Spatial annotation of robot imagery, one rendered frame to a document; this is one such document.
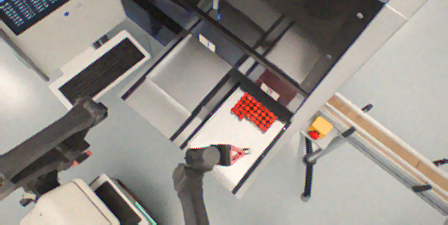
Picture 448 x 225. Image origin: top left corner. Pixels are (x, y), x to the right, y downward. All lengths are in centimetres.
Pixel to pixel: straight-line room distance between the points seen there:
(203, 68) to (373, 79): 155
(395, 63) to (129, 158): 201
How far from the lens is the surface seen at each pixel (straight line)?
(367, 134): 170
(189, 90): 170
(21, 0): 152
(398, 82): 303
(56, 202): 117
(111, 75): 183
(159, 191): 250
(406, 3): 88
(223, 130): 165
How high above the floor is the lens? 248
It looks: 70 degrees down
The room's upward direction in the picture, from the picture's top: 10 degrees clockwise
